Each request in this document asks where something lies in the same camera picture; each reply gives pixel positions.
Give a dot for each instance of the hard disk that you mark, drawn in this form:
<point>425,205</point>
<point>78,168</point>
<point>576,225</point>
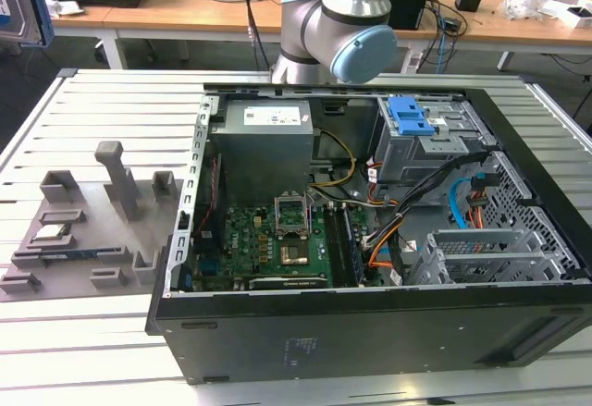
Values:
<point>14,3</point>

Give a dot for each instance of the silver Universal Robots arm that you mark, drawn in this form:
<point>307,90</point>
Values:
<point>305,22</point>

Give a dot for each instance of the grey metal disk bay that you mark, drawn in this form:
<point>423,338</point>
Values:
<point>481,258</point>

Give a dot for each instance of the grey power supply unit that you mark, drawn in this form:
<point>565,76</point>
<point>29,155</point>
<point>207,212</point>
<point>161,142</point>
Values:
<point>263,147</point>

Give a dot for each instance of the CPU socket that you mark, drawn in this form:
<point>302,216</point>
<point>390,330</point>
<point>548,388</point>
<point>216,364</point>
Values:
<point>294,254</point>

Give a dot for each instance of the green motherboard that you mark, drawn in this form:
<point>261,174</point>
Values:
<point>250,239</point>

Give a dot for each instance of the black RAM slot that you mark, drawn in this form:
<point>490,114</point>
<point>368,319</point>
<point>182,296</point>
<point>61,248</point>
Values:
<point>334,249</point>

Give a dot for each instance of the black graphics card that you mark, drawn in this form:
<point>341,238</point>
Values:
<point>287,282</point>

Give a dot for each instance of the grey metal drive cage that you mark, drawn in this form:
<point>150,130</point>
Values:
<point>416,151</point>

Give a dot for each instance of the blue plastic drive latch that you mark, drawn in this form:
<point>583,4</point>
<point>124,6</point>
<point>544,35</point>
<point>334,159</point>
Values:
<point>409,117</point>

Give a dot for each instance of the black open PC case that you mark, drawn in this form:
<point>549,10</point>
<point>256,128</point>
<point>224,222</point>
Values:
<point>324,332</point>

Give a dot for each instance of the white power strip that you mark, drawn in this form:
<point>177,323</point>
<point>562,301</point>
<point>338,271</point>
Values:
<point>412,60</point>

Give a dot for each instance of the grey parts rack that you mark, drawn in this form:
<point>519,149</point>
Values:
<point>92,230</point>

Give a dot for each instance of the silver CPU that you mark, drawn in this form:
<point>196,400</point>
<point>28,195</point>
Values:
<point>51,231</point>

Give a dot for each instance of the crumpled white paper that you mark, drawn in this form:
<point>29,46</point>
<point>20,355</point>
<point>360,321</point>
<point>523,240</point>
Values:
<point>65,7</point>

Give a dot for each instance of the clear plastic bag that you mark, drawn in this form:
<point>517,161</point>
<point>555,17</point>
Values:
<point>525,3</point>

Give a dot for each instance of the white box with black phone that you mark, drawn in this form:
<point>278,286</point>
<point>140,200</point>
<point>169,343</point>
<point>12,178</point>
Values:
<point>571,14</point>

